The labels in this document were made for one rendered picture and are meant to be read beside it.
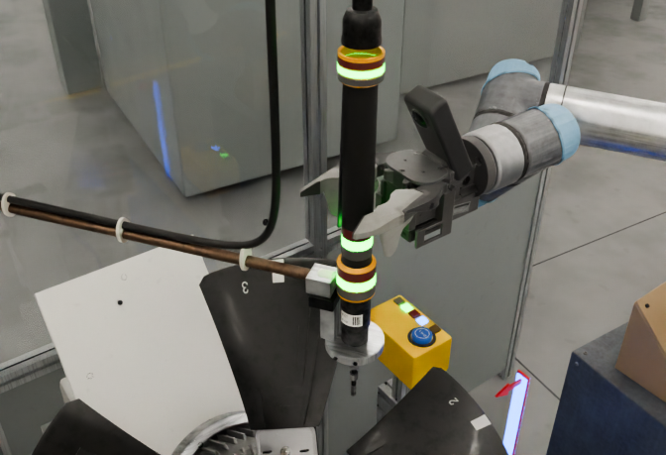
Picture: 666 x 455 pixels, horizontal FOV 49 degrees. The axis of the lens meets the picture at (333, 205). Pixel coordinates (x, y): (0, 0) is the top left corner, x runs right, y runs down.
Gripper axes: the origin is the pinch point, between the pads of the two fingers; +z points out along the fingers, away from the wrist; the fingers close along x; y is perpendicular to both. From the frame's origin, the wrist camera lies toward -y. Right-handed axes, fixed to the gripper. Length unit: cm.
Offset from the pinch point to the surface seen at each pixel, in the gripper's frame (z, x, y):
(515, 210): -120, 70, 86
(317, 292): 0.5, 2.2, 12.8
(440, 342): -41, 22, 59
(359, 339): -2.5, -1.7, 18.5
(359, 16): -2.0, -1.1, -19.4
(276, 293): -2.8, 17.4, 25.2
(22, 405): 28, 70, 76
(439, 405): -23, 3, 48
